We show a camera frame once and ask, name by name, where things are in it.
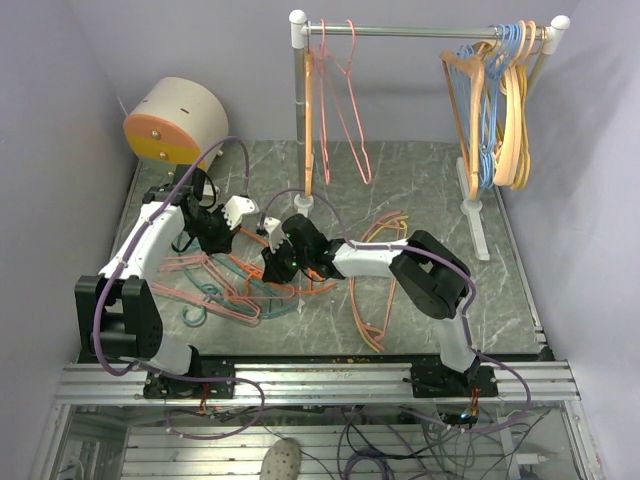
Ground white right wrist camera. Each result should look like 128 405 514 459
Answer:
256 217 286 253

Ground hung yellow hangers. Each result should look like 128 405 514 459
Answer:
496 64 531 190

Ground brown wooden hanger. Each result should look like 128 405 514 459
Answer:
304 51 314 197

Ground metal clothes rack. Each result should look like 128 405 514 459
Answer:
289 10 571 261

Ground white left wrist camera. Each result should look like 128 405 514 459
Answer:
222 195 259 230

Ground hung beige hangers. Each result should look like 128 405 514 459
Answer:
493 20 537 190

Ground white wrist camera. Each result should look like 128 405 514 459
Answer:
256 217 286 253
222 195 259 230

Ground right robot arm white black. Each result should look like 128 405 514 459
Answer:
259 214 480 396

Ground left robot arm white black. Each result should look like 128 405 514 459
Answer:
74 165 239 397

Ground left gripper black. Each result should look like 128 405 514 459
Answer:
185 203 243 256

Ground aluminium mounting rail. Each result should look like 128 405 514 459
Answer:
54 361 580 407

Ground pink plastic curved hanger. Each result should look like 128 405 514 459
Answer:
348 209 410 351

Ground teal plastic hanger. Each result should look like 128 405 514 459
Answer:
177 254 295 328

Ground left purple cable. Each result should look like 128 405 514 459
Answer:
91 135 252 377

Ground hung blue hangers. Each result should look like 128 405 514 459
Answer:
455 23 521 192

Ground orange plastic hanger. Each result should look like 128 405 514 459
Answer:
228 253 336 299

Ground white perforated shoe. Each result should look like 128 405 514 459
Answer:
259 438 302 480

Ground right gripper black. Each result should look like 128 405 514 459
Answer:
261 237 312 285

